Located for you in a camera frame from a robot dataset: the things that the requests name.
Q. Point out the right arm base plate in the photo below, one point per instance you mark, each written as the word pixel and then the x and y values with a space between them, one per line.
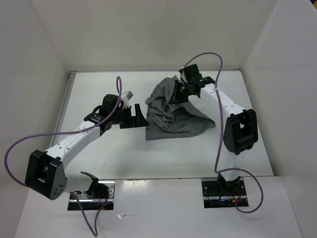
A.
pixel 219 194

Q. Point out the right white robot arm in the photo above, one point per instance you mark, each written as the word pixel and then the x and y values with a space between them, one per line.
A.
pixel 238 126

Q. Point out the aluminium table edge rail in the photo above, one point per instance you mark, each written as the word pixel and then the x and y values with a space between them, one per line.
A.
pixel 59 126

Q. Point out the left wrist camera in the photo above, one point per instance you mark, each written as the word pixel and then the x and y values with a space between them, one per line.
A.
pixel 125 98

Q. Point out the grey pleated skirt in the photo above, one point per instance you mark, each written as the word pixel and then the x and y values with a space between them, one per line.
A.
pixel 168 121

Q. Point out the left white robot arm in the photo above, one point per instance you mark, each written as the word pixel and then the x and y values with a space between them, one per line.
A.
pixel 46 169

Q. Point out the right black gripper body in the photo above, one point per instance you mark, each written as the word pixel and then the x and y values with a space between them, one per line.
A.
pixel 182 91

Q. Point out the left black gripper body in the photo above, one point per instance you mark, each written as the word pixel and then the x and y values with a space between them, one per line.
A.
pixel 123 116

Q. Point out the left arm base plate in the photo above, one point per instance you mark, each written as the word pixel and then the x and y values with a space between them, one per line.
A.
pixel 99 196

